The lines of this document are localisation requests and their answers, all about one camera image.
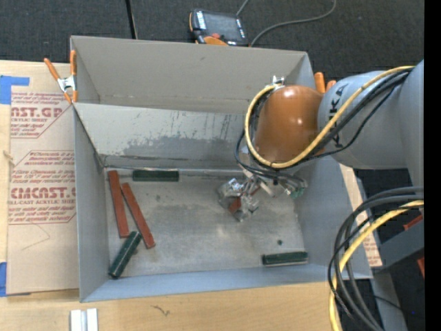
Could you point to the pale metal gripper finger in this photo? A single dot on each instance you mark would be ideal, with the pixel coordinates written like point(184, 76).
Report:
point(248, 206)
point(230, 187)

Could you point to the small red-brown block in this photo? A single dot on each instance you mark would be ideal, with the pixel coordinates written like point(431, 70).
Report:
point(235, 206)

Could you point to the grey metal bin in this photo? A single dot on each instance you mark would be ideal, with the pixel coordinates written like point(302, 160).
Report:
point(193, 226)

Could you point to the dark green flat block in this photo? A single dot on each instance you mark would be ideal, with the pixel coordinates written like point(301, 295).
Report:
point(155, 175)
point(124, 254)
point(285, 258)

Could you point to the red-brown flat block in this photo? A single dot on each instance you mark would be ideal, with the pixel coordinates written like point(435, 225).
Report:
point(138, 216)
point(118, 203)

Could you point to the brown cardboard board, red print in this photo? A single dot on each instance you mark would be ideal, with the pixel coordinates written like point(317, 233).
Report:
point(41, 247)

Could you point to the black cylinder on white bracket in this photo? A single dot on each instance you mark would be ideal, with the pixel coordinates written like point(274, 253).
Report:
point(269, 189)

